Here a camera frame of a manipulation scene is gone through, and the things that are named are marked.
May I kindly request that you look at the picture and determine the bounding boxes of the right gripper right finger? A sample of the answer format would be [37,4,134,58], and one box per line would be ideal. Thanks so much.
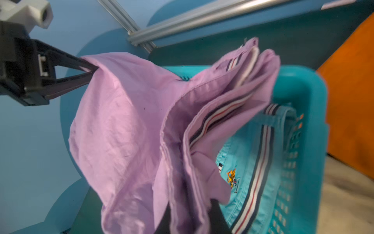
[208,199,232,234]

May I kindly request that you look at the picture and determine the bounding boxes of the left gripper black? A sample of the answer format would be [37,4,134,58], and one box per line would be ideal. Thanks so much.
[1,21,98,106]

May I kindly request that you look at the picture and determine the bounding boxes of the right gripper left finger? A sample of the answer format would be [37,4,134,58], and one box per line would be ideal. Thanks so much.
[154,204,171,234]

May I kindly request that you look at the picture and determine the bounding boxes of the teal pants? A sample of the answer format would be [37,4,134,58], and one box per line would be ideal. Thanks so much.
[216,104,297,234]

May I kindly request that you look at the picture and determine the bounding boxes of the teal plastic basket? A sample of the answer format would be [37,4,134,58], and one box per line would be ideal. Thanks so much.
[160,62,328,234]

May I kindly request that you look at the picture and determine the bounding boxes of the purple pants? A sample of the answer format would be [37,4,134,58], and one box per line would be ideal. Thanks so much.
[69,38,281,234]

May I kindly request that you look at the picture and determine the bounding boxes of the cream folded shorts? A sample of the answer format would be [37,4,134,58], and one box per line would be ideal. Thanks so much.
[317,156,374,234]

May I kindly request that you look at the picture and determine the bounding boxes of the folded orange pants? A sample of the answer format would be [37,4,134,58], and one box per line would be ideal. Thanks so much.
[318,15,374,178]

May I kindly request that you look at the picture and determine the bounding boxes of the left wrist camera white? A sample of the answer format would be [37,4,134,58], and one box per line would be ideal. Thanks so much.
[1,0,54,33]

